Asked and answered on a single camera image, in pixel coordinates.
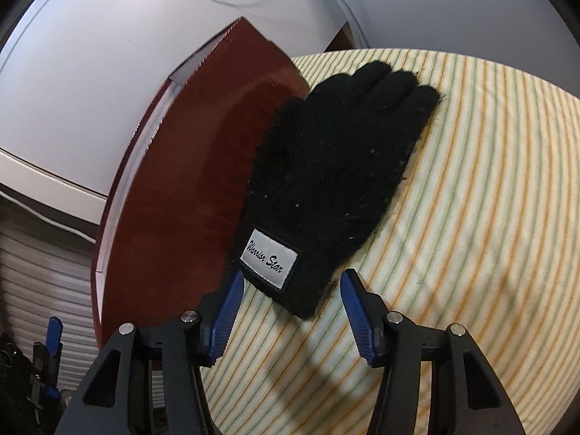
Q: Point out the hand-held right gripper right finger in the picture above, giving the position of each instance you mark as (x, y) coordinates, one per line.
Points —
(360, 321)

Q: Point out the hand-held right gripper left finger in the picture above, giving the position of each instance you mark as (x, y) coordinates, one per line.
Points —
(226, 321)

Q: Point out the black knit glove white label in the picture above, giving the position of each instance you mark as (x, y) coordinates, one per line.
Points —
(335, 167)

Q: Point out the white cabinet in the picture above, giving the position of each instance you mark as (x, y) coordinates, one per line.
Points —
(90, 99)

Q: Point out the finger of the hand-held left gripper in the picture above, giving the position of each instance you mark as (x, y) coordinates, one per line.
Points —
(54, 335)
(52, 393)

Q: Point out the striped yellow cloth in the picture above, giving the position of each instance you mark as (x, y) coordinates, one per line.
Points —
(475, 235)

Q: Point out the brown flat box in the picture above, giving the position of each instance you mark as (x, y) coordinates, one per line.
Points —
(190, 190)

